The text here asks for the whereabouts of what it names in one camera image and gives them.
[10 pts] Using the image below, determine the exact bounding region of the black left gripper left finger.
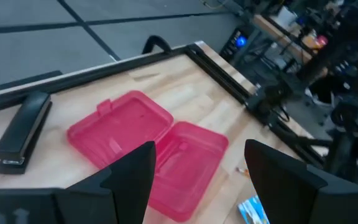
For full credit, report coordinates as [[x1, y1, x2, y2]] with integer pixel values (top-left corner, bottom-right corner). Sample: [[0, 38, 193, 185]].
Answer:
[[0, 141, 157, 224]]

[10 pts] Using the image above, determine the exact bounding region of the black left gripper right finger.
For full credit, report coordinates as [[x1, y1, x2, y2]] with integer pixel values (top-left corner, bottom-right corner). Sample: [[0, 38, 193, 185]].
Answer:
[[244, 139, 358, 224]]

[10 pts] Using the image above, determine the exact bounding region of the blue green crayon box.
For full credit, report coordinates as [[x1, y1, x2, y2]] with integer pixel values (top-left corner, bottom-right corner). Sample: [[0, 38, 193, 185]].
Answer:
[[237, 195, 272, 224]]

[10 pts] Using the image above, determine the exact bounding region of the pink translucent plastic pencil case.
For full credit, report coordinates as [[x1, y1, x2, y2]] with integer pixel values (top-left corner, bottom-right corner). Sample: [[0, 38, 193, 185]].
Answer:
[[66, 90, 229, 223]]

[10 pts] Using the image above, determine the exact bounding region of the black stapler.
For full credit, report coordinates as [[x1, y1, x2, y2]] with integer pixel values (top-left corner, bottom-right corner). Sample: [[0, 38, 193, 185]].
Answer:
[[0, 90, 53, 175]]

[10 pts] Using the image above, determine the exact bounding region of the black computer with blue light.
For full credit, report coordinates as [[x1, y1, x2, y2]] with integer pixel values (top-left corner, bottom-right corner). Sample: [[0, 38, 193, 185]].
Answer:
[[219, 26, 252, 63]]

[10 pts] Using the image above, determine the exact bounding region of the wooden background table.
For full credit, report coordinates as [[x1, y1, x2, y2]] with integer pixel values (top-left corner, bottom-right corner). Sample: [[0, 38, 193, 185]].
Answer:
[[252, 14, 329, 78]]

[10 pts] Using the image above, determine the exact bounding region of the black camera on stand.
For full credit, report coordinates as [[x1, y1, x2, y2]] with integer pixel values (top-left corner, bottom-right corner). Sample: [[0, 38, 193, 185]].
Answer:
[[246, 82, 293, 127]]

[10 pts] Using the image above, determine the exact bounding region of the black aluminium table frame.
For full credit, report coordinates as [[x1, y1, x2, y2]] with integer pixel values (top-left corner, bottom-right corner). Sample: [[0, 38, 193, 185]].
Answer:
[[0, 42, 334, 170]]

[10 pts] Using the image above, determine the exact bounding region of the black cable loop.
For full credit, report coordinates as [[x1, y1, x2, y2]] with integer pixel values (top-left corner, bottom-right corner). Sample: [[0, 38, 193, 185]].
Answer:
[[141, 34, 173, 55]]

